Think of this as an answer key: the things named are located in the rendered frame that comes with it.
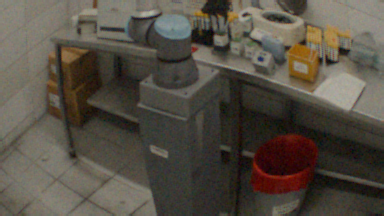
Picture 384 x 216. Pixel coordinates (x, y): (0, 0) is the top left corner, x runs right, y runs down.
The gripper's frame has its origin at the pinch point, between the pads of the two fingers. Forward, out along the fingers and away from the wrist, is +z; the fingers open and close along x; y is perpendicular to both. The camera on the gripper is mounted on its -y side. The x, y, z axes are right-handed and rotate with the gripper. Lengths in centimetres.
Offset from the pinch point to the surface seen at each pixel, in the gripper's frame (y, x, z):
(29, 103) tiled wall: 2, 170, 79
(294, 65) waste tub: -2.7, -36.6, 4.4
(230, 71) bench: -10.9, -10.0, 11.5
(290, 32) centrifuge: 22.4, -25.4, 0.7
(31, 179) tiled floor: -53, 117, 98
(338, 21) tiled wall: 57, -47, -3
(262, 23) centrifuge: 21.5, -10.5, 0.4
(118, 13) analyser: -7, 49, -6
